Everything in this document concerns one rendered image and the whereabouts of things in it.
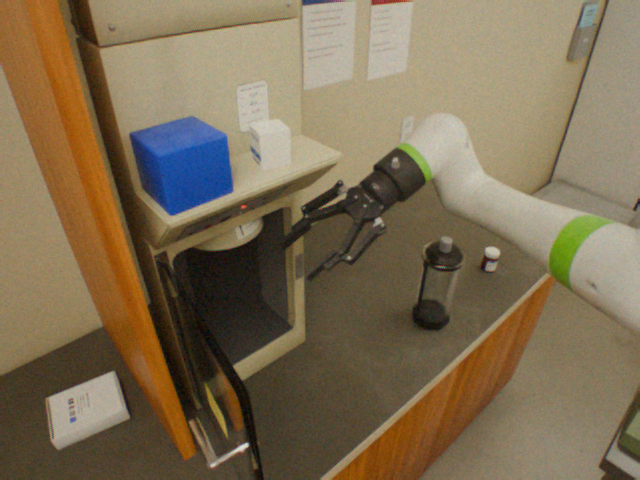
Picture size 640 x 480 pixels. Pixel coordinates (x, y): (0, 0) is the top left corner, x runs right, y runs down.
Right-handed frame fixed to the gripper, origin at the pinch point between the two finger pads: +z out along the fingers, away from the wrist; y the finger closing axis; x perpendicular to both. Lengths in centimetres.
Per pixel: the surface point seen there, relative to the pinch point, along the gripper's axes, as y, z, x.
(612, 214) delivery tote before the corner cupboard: 29, -186, 210
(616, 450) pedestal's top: 67, -25, 35
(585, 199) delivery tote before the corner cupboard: 9, -188, 218
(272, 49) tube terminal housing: -19.5, -15.5, -25.6
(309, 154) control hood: -7.1, -10.4, -14.0
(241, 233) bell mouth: -11.0, 7.0, -1.4
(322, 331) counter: 3.2, 7.8, 40.6
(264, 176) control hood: -5.5, -1.7, -19.4
